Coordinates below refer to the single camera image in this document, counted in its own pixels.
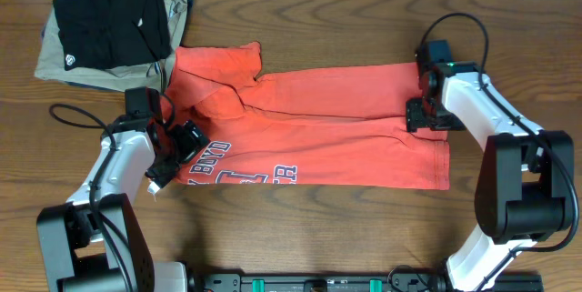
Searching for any red printed t-shirt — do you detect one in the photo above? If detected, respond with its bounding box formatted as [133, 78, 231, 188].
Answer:
[163, 42, 450, 190]

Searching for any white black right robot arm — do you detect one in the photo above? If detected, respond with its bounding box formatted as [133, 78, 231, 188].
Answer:
[406, 58, 580, 291]

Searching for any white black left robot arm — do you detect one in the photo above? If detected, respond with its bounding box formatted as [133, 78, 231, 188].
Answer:
[36, 116, 209, 291]

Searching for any black folded garment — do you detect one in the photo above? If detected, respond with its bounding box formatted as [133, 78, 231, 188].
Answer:
[53, 0, 171, 71]

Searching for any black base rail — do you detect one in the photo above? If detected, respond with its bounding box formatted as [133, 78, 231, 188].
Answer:
[181, 271, 545, 292]

